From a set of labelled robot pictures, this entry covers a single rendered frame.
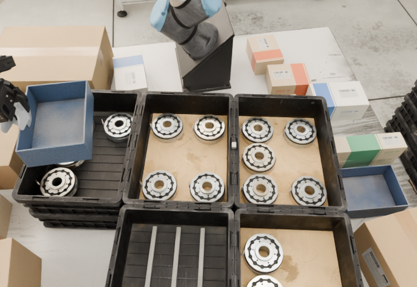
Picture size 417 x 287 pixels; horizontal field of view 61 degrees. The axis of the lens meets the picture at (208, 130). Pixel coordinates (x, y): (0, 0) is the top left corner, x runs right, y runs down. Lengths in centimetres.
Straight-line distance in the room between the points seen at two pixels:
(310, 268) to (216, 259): 25
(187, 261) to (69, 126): 47
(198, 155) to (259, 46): 64
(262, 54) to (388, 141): 60
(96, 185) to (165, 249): 30
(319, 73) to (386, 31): 162
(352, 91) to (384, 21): 187
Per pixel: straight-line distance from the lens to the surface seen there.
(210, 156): 113
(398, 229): 113
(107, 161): 117
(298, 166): 115
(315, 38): 178
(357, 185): 133
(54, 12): 331
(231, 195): 96
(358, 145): 127
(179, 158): 113
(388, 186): 136
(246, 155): 111
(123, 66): 149
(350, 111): 144
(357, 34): 306
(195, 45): 131
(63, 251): 123
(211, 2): 116
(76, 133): 95
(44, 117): 101
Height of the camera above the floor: 180
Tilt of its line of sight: 55 degrees down
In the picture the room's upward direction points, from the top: straight up
